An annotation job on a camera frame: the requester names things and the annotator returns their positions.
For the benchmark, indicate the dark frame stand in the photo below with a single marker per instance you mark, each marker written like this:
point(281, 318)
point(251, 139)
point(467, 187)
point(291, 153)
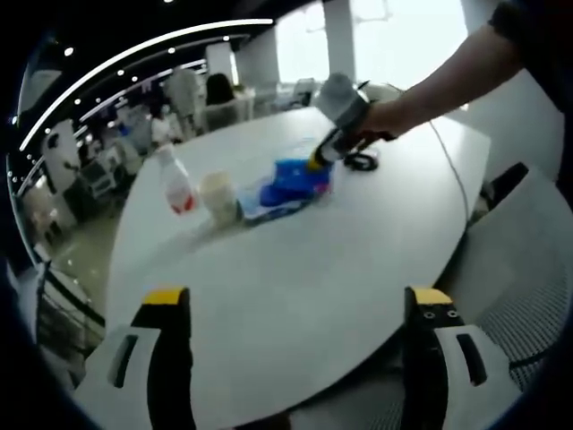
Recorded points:
point(71, 313)

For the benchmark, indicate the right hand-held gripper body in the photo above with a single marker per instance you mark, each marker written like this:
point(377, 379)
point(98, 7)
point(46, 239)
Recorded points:
point(347, 107)

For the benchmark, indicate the white paper cup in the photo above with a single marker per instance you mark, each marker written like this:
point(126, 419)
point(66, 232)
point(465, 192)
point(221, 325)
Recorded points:
point(219, 199)

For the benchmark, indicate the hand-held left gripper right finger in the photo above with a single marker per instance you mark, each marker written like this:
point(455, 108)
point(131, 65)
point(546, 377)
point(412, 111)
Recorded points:
point(452, 380)

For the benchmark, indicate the person's right hand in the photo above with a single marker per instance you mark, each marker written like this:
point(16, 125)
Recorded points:
point(389, 118)

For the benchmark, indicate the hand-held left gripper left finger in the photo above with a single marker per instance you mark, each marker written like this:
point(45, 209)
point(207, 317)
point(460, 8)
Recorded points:
point(136, 380)

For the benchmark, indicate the white mesh office chair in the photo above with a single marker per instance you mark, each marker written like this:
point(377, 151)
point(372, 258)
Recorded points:
point(515, 269)

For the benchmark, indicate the white table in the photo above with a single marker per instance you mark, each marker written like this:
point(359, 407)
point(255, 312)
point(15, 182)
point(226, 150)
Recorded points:
point(291, 277)

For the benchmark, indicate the clear water bottle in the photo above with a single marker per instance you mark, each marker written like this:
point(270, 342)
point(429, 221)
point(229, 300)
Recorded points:
point(179, 188)

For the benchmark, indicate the curved ceiling light strip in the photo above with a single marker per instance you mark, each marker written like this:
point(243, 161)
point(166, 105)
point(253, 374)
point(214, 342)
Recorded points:
point(134, 51)

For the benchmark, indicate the clear bag with blue pad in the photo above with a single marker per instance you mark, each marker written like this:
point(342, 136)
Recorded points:
point(264, 208)

